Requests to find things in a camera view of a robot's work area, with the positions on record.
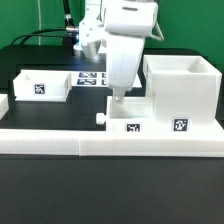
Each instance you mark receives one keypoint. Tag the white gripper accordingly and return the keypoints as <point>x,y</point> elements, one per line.
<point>122,63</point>

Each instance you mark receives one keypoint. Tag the white front drawer tray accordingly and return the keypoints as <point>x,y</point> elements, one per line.
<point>134,114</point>

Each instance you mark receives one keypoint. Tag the white drawer tray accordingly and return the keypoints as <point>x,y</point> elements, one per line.
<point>134,114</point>
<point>42,85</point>

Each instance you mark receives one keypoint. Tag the white drawer cabinet box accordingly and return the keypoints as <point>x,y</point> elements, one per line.
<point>184,89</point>

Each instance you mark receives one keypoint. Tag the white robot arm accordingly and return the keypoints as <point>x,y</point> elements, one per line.
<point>115,31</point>

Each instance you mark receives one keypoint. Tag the white rear drawer tray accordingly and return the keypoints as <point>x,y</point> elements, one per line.
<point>42,85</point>

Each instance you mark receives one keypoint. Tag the white marker tag sheet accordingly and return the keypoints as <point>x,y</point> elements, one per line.
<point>89,79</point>

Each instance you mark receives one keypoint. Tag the white foam L-shaped fence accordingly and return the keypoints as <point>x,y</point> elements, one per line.
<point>136,137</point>

